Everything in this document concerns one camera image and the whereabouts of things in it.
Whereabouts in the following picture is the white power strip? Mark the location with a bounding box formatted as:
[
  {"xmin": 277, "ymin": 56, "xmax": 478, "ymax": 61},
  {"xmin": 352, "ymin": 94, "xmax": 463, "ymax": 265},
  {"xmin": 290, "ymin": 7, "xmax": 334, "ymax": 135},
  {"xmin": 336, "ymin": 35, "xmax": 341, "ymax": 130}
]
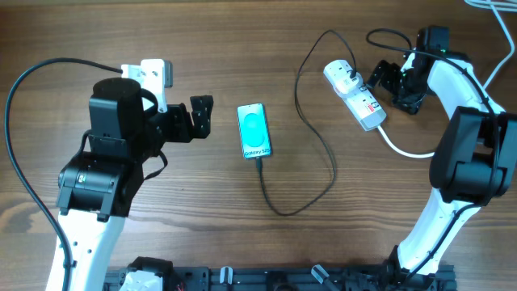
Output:
[{"xmin": 323, "ymin": 60, "xmax": 387, "ymax": 131}]

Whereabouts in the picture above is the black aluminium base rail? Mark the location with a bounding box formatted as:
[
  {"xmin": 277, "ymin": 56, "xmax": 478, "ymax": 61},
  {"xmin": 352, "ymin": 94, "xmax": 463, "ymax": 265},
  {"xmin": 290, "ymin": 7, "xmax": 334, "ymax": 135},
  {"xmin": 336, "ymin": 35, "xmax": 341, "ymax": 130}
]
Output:
[{"xmin": 102, "ymin": 265, "xmax": 458, "ymax": 291}]

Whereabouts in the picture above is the white cables top corner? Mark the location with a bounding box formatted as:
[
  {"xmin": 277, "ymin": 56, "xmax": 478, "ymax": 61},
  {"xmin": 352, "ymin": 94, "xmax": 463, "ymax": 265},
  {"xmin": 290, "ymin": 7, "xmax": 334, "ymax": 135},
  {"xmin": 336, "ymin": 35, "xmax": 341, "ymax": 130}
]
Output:
[{"xmin": 463, "ymin": 0, "xmax": 517, "ymax": 13}]

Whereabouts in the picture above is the white power strip cord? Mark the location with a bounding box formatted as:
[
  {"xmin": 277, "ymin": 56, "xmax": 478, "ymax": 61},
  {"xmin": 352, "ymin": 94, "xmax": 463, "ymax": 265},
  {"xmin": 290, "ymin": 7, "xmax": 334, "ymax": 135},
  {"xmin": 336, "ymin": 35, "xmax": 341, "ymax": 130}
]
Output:
[{"xmin": 376, "ymin": 0, "xmax": 516, "ymax": 159}]

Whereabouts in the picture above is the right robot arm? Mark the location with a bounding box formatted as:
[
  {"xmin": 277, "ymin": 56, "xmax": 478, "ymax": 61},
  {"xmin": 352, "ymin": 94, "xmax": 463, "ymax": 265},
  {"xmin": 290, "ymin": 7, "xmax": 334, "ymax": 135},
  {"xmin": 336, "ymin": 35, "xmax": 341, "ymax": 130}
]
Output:
[{"xmin": 367, "ymin": 25, "xmax": 516, "ymax": 285}]

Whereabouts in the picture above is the black USB charging cable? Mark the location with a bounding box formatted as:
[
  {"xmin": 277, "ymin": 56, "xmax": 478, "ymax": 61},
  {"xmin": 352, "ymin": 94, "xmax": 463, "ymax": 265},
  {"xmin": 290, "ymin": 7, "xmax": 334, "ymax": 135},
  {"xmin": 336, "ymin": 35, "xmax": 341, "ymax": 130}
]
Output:
[{"xmin": 254, "ymin": 29, "xmax": 359, "ymax": 217}]

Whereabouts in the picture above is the white USB charger plug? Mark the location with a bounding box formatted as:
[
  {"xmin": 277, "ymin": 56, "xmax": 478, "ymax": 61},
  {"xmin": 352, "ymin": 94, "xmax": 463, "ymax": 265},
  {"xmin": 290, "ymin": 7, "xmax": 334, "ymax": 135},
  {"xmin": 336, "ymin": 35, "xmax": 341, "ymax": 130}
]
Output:
[{"xmin": 332, "ymin": 70, "xmax": 363, "ymax": 97}]

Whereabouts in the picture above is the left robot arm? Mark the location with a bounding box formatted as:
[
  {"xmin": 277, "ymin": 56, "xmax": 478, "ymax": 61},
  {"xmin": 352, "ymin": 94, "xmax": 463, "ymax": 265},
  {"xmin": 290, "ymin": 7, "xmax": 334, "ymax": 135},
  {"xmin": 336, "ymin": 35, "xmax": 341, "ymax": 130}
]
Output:
[{"xmin": 46, "ymin": 78, "xmax": 214, "ymax": 290}]

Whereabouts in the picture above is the Galaxy smartphone teal screen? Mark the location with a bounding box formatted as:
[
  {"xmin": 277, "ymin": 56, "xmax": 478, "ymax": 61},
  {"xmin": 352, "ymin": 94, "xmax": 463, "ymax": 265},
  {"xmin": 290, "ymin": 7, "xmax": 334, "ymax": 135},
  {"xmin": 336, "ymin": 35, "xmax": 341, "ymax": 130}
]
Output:
[{"xmin": 237, "ymin": 103, "xmax": 272, "ymax": 159}]

